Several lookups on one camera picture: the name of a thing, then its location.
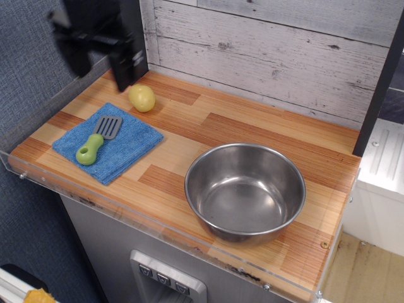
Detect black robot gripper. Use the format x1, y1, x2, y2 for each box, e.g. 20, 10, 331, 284
47, 1, 141, 92

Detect grey spatula green handle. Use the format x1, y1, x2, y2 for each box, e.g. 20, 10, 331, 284
76, 115, 122, 166

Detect yellow toy potato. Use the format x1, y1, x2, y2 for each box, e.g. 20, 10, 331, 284
128, 84, 155, 112

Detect blue folded cloth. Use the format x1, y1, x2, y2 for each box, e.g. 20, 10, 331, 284
52, 103, 163, 185

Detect clear acrylic table guard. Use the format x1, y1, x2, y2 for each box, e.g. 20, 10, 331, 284
6, 71, 360, 302

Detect stainless steel bowl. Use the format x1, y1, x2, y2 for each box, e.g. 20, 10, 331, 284
184, 143, 306, 246

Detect grey toy fridge cabinet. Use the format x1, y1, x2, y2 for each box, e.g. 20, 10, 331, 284
61, 196, 287, 302

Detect silver dispenser button panel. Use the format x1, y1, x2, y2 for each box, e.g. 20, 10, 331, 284
130, 249, 208, 302

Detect yellow object bottom left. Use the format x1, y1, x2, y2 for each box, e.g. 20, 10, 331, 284
23, 288, 56, 303

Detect white toy sink unit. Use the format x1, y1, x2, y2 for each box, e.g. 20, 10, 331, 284
342, 119, 403, 256

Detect dark left shelf post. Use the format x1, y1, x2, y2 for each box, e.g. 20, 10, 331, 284
120, 0, 148, 85

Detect dark shelf post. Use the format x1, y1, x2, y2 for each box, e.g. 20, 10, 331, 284
352, 12, 403, 157
120, 0, 148, 85

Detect dark right shelf post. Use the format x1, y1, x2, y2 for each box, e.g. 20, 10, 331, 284
352, 12, 403, 157

